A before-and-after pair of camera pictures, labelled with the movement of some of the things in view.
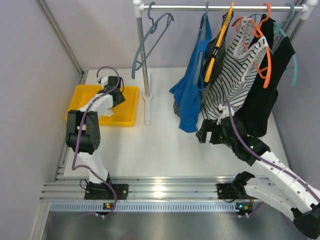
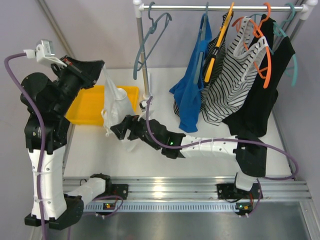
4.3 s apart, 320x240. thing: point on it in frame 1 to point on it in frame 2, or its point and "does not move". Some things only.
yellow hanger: [215, 51] does not move
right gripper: [209, 125] to [131, 123]
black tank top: [254, 114] does not move
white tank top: [105, 109] to [117, 107]
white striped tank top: [232, 84] does not move
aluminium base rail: [139, 188] does not move
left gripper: [119, 97] to [81, 74]
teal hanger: [287, 70] does not move
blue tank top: [186, 90] does not move
